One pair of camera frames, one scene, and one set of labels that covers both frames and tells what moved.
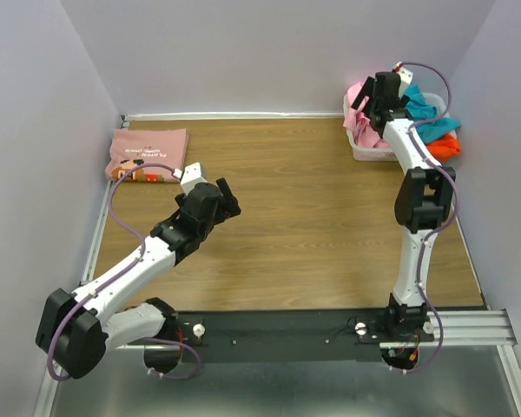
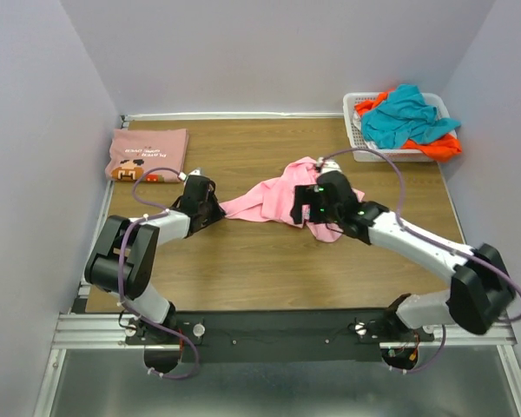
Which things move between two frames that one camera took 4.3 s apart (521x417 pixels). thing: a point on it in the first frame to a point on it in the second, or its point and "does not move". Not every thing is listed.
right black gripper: (366, 90) to (302, 195)
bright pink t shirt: (359, 120) to (273, 202)
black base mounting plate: (295, 336) does not move
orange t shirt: (445, 148) does not move
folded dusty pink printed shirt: (168, 147) does not move
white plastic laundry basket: (362, 153) does not move
